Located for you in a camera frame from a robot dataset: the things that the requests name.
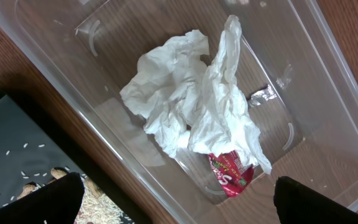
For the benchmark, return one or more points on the red snack wrapper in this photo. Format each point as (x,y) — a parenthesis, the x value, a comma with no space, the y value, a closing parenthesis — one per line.
(227,168)

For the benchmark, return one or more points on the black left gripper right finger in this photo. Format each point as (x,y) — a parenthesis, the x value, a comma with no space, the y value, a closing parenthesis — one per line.
(298,204)

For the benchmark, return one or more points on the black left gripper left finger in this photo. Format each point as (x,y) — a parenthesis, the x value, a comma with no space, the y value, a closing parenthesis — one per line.
(58,202)

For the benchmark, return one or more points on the black food waste tray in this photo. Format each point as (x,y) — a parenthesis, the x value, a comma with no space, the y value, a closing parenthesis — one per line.
(31,144)

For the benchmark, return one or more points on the clear plastic bin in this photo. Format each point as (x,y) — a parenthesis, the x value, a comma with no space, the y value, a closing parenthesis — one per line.
(309,131)

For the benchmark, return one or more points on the small white napkin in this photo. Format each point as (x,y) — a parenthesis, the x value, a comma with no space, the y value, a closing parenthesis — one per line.
(223,123)

